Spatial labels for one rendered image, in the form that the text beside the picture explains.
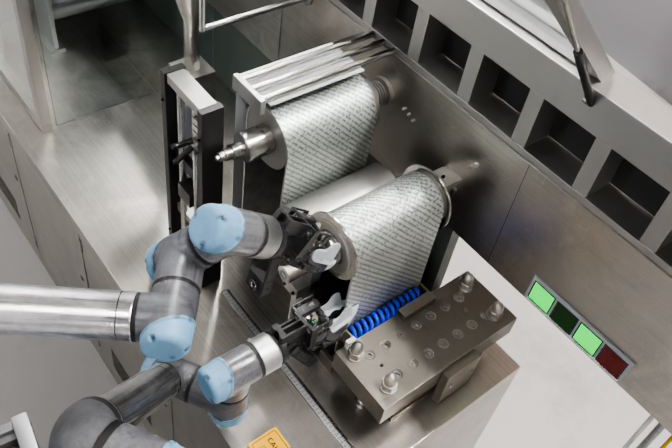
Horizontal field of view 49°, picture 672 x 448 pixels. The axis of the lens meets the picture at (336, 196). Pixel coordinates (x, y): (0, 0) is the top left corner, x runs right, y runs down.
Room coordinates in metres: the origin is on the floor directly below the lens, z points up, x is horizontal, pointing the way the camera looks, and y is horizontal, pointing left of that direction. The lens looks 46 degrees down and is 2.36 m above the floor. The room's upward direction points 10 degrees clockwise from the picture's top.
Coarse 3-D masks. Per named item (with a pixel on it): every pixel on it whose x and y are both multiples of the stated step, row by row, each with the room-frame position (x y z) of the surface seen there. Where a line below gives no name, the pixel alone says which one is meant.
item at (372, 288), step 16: (432, 240) 1.07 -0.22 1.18; (400, 256) 1.00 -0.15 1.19; (416, 256) 1.04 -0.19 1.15; (368, 272) 0.94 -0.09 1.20; (384, 272) 0.98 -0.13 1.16; (400, 272) 1.01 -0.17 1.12; (416, 272) 1.06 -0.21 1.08; (352, 288) 0.91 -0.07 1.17; (368, 288) 0.95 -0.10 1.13; (384, 288) 0.99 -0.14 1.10; (400, 288) 1.03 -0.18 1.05; (352, 304) 0.92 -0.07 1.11; (368, 304) 0.96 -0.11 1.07; (384, 304) 1.00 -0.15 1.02; (352, 320) 0.93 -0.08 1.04
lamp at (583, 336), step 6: (582, 324) 0.90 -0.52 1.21; (582, 330) 0.89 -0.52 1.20; (588, 330) 0.89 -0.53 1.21; (576, 336) 0.90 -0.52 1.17; (582, 336) 0.89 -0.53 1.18; (588, 336) 0.88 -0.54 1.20; (594, 336) 0.88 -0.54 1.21; (582, 342) 0.88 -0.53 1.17; (588, 342) 0.88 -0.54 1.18; (594, 342) 0.87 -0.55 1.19; (600, 342) 0.87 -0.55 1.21; (588, 348) 0.87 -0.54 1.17; (594, 348) 0.87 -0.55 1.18
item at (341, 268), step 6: (432, 180) 1.12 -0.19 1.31; (318, 222) 0.97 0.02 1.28; (324, 222) 0.96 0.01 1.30; (324, 228) 0.96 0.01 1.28; (330, 228) 0.95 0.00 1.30; (336, 228) 0.94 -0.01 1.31; (336, 234) 0.93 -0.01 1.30; (342, 240) 0.92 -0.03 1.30; (342, 246) 0.92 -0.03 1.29; (342, 252) 0.92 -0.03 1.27; (348, 252) 0.91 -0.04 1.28; (348, 258) 0.91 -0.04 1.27; (342, 264) 0.91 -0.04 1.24; (348, 264) 0.90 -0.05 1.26; (336, 270) 0.92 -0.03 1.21; (342, 270) 0.91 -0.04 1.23
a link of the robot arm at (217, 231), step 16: (208, 208) 0.74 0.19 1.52; (224, 208) 0.75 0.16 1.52; (240, 208) 0.79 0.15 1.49; (192, 224) 0.73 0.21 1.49; (208, 224) 0.72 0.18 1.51; (224, 224) 0.72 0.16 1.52; (240, 224) 0.74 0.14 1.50; (256, 224) 0.77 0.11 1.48; (192, 240) 0.71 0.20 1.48; (208, 240) 0.70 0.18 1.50; (224, 240) 0.70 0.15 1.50; (240, 240) 0.72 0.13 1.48; (256, 240) 0.75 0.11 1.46; (208, 256) 0.71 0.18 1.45; (224, 256) 0.72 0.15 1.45
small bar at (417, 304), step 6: (426, 294) 1.03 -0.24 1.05; (432, 294) 1.03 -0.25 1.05; (414, 300) 1.01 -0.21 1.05; (420, 300) 1.01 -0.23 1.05; (426, 300) 1.01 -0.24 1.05; (432, 300) 1.02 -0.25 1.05; (408, 306) 0.99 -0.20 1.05; (414, 306) 0.99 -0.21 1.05; (420, 306) 0.99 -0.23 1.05; (426, 306) 1.01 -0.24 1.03; (402, 312) 0.97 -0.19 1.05; (408, 312) 0.97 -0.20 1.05; (414, 312) 0.98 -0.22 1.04; (402, 318) 0.96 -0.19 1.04; (408, 318) 0.97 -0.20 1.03
